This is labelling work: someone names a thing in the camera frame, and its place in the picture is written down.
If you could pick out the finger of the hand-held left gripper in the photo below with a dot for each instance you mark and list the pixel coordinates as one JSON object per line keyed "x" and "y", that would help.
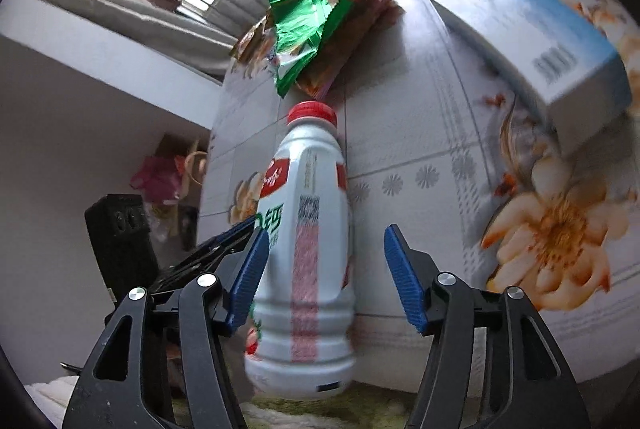
{"x": 225, "y": 236}

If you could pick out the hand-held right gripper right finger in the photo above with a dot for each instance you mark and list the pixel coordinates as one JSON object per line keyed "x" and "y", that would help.
{"x": 406, "y": 281}

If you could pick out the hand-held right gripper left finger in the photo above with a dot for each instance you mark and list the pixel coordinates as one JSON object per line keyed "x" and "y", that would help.
{"x": 250, "y": 279}

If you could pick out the white bottle red cap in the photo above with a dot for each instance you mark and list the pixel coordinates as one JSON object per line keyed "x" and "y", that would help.
{"x": 305, "y": 229}

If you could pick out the red snack wrapper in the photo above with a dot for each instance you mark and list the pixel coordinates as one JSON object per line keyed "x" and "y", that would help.
{"x": 360, "y": 29}

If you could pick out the pink plastic bag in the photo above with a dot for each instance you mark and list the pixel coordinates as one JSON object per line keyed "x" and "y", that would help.
{"x": 157, "y": 179}

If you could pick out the floral tablecloth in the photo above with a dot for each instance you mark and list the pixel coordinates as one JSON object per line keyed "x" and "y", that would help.
{"x": 425, "y": 149}

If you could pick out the green fluffy garment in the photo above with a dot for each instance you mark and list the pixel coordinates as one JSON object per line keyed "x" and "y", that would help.
{"x": 300, "y": 414}

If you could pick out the gold snack packet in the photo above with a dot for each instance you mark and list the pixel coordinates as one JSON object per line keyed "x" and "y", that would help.
{"x": 252, "y": 39}

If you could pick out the crumpled green foil wrapper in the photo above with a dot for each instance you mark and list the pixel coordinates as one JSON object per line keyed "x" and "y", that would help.
{"x": 310, "y": 19}

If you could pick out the blue white cardboard box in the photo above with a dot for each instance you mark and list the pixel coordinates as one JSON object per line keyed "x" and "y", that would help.
{"x": 540, "y": 44}

